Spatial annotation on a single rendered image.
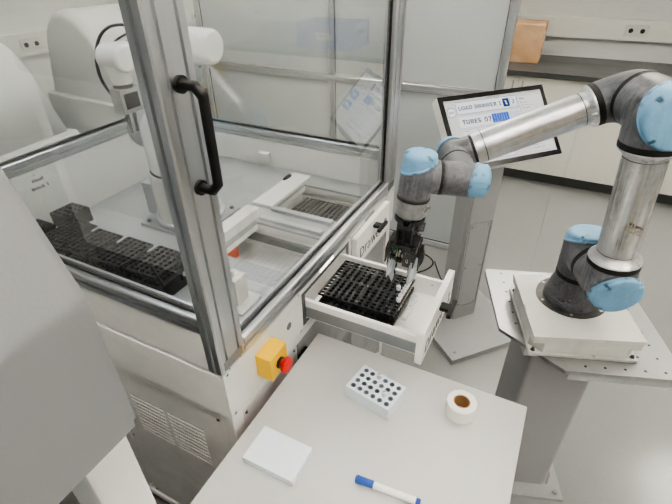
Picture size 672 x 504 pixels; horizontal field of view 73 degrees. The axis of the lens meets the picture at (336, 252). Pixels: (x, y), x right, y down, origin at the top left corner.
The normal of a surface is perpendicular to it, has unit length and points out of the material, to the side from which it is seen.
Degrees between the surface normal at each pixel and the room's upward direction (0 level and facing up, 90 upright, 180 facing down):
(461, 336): 3
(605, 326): 2
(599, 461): 0
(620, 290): 97
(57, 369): 90
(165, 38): 90
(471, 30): 90
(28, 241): 69
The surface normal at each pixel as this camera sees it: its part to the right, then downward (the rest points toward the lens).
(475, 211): 0.37, 0.52
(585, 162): -0.46, 0.50
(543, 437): -0.12, 0.56
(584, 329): -0.04, -0.83
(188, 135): 0.89, 0.25
